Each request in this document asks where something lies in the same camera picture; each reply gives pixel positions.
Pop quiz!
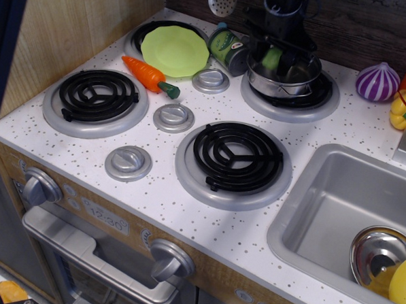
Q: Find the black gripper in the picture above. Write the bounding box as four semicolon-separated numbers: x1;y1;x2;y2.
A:
242;7;318;82

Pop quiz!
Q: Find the green toy broccoli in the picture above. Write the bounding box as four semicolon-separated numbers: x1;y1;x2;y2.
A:
262;47;283;71

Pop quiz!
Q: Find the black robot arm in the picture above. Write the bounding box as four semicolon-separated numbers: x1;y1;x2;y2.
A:
243;0;317;76

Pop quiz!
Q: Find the small steel pot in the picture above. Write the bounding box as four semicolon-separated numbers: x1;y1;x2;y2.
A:
247;54;322;99

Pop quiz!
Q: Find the green toy peas can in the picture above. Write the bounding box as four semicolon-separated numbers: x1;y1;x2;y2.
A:
208;22;249;77

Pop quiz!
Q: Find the back right stove burner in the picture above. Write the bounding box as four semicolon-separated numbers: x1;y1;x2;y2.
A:
240;72;340;124

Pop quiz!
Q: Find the stove burner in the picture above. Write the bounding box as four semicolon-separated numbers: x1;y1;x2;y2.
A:
174;121;293;212
42;69;149;139
123;20;209;58
240;72;340;124

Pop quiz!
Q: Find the silver stove knob back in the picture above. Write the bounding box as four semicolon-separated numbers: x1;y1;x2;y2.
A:
192;69;230;95

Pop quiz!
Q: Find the silver stove knob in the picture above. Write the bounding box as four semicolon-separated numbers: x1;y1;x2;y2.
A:
153;104;195;133
104;146;153;182
192;69;230;95

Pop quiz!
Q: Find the hanging silver skimmer ladle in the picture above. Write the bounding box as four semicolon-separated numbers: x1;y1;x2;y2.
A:
207;0;237;18

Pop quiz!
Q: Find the light green plastic plate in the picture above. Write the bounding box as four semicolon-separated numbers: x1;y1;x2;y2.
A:
140;26;209;78

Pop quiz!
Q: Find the purple striped toy onion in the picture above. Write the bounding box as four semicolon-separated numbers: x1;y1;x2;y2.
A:
355;62;400;102

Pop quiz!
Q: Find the silver stove knob middle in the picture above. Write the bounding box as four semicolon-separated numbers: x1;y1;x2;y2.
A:
153;104;195;133

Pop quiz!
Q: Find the orange toy carrot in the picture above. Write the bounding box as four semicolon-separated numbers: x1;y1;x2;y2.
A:
121;55;180;99

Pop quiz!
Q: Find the front right stove burner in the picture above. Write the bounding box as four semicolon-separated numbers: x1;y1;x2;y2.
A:
174;121;293;212

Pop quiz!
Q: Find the back left stove burner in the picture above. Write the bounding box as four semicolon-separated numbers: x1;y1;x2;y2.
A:
123;20;209;58

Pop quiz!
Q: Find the grey toy sink basin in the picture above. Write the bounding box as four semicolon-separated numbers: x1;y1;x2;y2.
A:
267;144;406;304

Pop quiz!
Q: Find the silver stove knob front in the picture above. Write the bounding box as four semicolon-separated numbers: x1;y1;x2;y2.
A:
104;146;153;182

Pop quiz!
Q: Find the front left stove burner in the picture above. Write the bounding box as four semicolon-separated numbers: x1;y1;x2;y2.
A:
42;69;149;139

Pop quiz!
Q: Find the steel pot lid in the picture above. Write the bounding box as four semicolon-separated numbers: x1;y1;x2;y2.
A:
350;226;406;297

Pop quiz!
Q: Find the right oven dial knob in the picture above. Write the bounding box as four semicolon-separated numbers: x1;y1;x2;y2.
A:
150;238;195;282

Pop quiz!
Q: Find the oven dial knob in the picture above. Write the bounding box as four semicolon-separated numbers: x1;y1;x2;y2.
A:
23;167;63;206
150;238;195;282

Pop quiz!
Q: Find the left oven dial knob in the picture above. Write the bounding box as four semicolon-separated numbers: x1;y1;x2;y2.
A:
23;167;63;206

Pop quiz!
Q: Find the yellow round toy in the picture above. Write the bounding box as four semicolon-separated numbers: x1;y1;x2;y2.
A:
389;260;406;304

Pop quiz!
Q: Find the silver oven door handle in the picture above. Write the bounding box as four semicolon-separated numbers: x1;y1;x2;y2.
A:
22;207;179;304

